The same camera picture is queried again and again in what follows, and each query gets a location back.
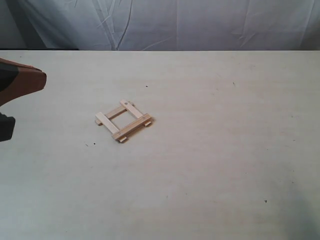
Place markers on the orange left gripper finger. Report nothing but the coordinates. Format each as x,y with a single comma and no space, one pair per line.
17,80

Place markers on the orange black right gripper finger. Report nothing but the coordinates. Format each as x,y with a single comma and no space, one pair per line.
7,125

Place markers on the wooden stick with holes bottom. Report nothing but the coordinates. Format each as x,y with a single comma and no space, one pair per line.
124,132

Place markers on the wooden stick with holes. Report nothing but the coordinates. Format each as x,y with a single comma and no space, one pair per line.
124,132
131,108

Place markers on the white wrinkled backdrop cloth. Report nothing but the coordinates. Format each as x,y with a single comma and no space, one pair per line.
160,25

